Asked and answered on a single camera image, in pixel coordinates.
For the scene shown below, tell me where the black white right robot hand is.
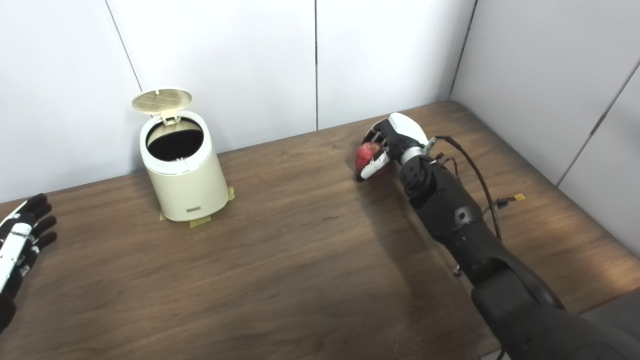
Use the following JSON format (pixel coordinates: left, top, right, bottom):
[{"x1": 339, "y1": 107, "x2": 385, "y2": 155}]
[{"x1": 356, "y1": 112, "x2": 431, "y2": 182}]

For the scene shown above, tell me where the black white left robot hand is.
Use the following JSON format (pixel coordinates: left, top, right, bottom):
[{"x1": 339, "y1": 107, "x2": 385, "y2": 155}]
[{"x1": 0, "y1": 193, "x2": 58, "y2": 333}]

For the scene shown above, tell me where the red apple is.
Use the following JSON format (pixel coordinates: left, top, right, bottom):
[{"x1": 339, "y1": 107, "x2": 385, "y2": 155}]
[{"x1": 355, "y1": 142, "x2": 388, "y2": 176}]

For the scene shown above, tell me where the cream round bin lid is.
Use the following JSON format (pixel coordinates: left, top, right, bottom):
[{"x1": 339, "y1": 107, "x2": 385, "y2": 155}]
[{"x1": 131, "y1": 88, "x2": 193, "y2": 126}]

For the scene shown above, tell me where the cream-colored bin body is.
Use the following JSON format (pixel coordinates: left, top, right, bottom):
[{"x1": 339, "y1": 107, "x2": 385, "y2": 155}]
[{"x1": 139, "y1": 110, "x2": 231, "y2": 222}]

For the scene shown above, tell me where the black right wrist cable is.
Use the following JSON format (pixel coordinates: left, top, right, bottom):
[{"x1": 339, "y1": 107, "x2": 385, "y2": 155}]
[{"x1": 425, "y1": 135, "x2": 502, "y2": 241}]

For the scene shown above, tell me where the thin wire with yellow tag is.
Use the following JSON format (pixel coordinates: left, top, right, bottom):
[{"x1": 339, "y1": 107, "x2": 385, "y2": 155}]
[{"x1": 482, "y1": 193, "x2": 526, "y2": 213}]

